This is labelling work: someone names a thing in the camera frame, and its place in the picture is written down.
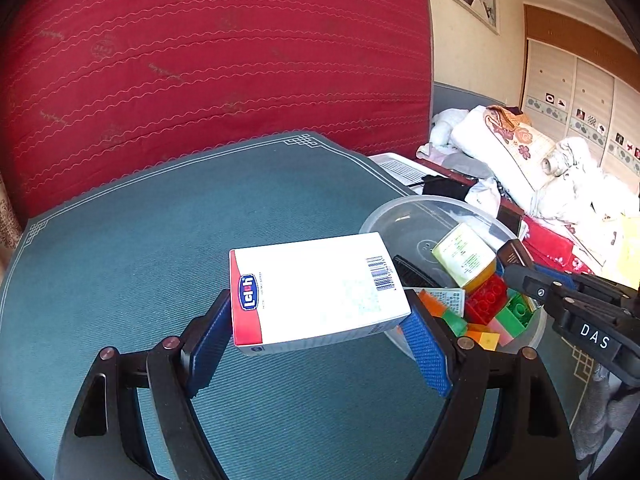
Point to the red stitched quilt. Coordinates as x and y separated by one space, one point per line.
200 60

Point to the pale green small box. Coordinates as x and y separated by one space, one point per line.
447 300

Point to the white flat ribbed device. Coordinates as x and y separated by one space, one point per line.
405 167

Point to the clear plastic container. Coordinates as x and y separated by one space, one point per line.
415 220

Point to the black folding comb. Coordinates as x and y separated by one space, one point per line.
415 271

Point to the teal cloth-covered desktop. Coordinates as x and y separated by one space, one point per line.
150 240

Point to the pink and green toy block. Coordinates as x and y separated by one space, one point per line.
515 317

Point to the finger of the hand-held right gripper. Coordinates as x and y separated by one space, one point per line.
530 285

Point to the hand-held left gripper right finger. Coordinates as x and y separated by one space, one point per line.
425 355

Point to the yellow and white carton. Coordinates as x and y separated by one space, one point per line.
462 255

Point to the white bedding pile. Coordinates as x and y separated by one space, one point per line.
585 180

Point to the yellow paper sheet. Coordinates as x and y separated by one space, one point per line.
631 250

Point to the grey fuzzy cloth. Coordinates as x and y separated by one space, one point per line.
595 415

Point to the white box with red stripe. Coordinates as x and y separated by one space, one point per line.
315 295

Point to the dark brown small box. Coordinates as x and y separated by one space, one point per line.
517 255

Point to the red printed box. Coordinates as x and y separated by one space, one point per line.
547 245

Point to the beige patterned curtain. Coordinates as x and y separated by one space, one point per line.
9 210

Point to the orange and green toy block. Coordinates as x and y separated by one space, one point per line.
450 317

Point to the red toy block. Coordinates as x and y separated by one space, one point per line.
485 297

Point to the wooden wardrobe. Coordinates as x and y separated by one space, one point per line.
575 75

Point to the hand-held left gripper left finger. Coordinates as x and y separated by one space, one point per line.
210 347

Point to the orange and yellow toy block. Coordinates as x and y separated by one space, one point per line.
482 336

